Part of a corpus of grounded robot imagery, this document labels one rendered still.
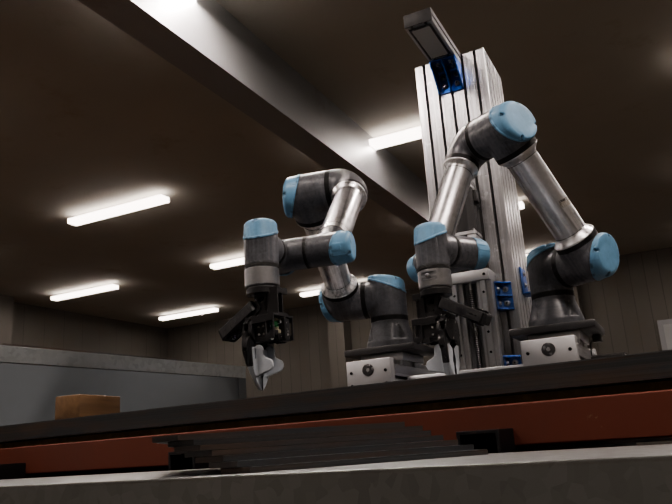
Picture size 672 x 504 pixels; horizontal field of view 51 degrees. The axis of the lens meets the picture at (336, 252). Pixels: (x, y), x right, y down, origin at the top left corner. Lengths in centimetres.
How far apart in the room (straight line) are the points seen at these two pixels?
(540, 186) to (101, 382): 128
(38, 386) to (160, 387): 41
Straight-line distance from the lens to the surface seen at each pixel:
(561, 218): 192
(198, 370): 232
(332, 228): 162
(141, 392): 214
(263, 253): 151
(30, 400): 191
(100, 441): 127
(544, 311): 201
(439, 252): 158
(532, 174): 189
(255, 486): 64
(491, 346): 214
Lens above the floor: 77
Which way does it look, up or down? 15 degrees up
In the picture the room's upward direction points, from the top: 4 degrees counter-clockwise
